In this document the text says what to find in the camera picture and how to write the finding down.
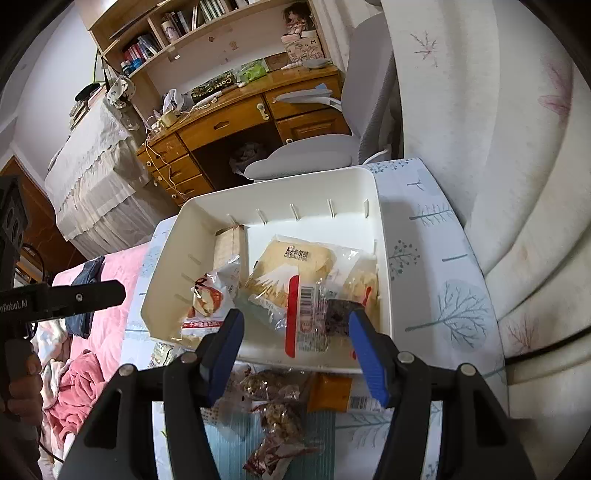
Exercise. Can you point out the clear nut cluster packet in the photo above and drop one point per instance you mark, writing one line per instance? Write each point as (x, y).
(281, 434)
(272, 383)

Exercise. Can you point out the floral fabric bag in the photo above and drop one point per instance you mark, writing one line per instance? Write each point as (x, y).
(117, 90)

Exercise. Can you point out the black hat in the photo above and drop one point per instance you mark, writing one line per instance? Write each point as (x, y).
(87, 91)

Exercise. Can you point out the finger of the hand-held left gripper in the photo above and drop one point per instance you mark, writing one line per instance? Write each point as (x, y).
(83, 295)

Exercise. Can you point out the white lace furniture cover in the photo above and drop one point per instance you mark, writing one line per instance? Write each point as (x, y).
(97, 175)

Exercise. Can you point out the red and white date packet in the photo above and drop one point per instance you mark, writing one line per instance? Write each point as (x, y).
(210, 300)

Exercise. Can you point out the stack of books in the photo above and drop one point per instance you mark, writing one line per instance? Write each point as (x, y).
(81, 110)

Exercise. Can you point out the pink quilt bed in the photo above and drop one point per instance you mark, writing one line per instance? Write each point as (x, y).
(124, 277)

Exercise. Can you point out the person's left hand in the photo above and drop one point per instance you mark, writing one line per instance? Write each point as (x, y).
(32, 387)

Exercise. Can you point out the grey office chair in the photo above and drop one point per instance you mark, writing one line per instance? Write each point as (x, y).
(364, 92)

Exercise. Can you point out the dark green packet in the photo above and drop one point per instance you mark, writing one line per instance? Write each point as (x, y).
(212, 85)

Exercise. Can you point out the beige cracker packet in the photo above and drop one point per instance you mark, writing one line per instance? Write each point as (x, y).
(228, 249)

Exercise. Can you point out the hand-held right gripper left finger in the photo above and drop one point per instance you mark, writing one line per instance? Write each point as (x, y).
(226, 355)

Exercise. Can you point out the grey bag under desk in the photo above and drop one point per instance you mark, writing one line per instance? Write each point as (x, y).
(244, 157)

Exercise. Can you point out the person's left forearm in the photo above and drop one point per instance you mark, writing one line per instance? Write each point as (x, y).
(18, 450)

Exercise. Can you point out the wooden bookshelf hutch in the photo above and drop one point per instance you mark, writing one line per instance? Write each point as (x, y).
(217, 50)

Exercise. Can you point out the orange snack packet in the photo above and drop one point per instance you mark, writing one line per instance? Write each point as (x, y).
(328, 392)

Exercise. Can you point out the white printed box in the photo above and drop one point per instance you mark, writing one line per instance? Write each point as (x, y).
(302, 46)

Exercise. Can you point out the wooden desk with drawers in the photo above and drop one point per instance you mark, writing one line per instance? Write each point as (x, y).
(221, 124)

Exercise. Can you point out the light green wipes packet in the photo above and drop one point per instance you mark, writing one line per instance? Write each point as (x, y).
(251, 71)

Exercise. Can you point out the white wand device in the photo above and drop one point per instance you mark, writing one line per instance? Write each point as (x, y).
(212, 98)

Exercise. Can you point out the pink and white tumbler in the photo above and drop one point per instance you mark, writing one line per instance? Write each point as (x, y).
(168, 28)

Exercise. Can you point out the pink crumpled garment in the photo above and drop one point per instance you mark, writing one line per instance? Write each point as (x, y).
(69, 387)

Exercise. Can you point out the row of books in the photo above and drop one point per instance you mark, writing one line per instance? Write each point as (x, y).
(184, 23)

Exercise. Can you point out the white plastic bag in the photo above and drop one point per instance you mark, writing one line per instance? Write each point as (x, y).
(173, 99)

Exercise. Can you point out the brown-haired doll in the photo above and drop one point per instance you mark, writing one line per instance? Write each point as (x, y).
(295, 18)

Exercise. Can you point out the cream floral curtain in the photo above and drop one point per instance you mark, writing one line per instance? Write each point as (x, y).
(498, 138)

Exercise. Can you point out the teal striped placemat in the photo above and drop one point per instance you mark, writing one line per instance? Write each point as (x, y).
(318, 447)

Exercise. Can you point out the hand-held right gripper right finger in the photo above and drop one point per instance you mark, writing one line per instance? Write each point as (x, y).
(369, 364)

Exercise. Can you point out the white plastic bin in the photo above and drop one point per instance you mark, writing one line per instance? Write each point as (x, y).
(286, 203)

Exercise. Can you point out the white labelled packet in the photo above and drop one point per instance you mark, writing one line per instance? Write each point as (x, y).
(362, 404)

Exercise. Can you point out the yellow cake packet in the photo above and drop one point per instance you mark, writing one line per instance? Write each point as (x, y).
(286, 272)

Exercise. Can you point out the grey cloth item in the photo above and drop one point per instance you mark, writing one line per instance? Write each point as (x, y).
(316, 63)

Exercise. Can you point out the navy folded cloth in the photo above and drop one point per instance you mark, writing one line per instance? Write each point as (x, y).
(85, 318)

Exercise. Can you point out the pale yellow cup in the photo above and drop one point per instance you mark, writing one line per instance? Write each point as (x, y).
(168, 118)

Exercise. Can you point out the dark cake red-edged packet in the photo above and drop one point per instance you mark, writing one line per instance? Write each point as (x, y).
(314, 318)

